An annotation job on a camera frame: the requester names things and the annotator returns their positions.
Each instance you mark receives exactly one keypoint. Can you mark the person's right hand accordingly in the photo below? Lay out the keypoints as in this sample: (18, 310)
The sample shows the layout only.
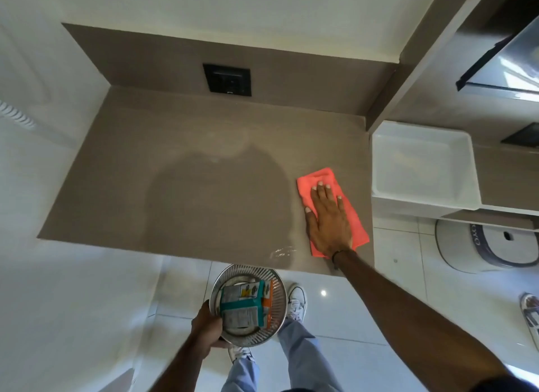
(330, 223)

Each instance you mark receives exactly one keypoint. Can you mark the person's left hand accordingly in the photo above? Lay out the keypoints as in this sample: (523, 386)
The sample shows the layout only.
(207, 328)

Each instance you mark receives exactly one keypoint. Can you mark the person's right middle finger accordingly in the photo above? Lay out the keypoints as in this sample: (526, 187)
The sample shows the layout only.
(323, 194)

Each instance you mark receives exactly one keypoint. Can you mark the person's right little finger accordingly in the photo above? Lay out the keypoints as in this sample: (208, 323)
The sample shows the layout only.
(342, 207)

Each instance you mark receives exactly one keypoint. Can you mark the person's right thumb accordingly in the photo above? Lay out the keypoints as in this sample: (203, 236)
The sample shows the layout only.
(309, 221)

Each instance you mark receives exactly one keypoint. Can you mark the coral pink cleaning cloth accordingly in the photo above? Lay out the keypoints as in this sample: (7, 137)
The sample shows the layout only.
(337, 212)

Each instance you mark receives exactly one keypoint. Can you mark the silver metal basket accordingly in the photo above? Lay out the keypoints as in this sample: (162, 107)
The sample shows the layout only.
(249, 307)

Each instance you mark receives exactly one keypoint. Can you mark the person's right forearm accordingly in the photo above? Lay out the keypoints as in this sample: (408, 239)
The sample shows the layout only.
(417, 324)

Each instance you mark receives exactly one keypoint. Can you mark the person's left forearm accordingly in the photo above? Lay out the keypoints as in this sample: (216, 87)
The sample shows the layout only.
(179, 368)

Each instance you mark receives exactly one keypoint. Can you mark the black wristband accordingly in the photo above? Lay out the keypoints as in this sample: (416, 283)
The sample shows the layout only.
(338, 255)

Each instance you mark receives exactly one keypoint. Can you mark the person's white shoe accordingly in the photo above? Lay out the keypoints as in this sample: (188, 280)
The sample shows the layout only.
(297, 302)
(239, 354)

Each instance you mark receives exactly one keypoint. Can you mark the orange sachet packet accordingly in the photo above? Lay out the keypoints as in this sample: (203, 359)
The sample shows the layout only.
(267, 299)

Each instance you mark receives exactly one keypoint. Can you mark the white plastic tray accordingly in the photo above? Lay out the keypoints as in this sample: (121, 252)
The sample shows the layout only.
(423, 166)

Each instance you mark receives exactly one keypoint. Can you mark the teal sachet packet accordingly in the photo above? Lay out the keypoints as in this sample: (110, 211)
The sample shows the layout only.
(242, 309)

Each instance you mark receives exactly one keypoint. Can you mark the white shelf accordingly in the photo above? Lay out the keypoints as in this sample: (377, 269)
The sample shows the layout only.
(459, 212)

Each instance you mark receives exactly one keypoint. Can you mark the person's light blue trousers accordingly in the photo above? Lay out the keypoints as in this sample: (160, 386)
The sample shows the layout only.
(290, 362)

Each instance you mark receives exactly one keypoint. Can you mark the white round bin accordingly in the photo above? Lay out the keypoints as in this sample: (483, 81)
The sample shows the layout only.
(484, 246)

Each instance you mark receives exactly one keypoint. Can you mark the black wall socket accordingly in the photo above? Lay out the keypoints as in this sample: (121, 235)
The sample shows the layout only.
(227, 80)

